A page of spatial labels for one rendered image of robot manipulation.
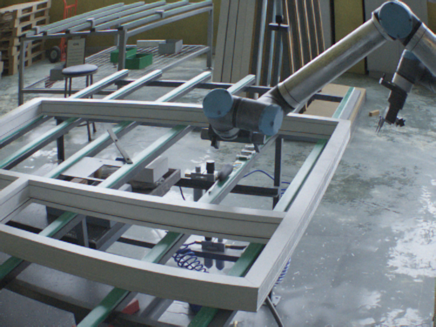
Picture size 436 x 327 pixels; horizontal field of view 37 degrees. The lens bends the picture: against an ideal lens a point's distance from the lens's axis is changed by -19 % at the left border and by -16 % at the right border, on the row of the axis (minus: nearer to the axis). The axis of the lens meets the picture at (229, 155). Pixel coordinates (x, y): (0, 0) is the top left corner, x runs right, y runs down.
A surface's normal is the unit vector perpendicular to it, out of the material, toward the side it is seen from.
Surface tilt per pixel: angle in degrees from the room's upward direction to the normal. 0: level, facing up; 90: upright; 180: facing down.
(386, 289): 0
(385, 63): 90
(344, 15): 90
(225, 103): 52
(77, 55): 86
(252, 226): 90
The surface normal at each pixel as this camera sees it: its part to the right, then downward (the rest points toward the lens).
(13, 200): 0.96, 0.10
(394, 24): -0.41, 0.18
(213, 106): -0.26, -0.37
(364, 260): 0.02, -0.96
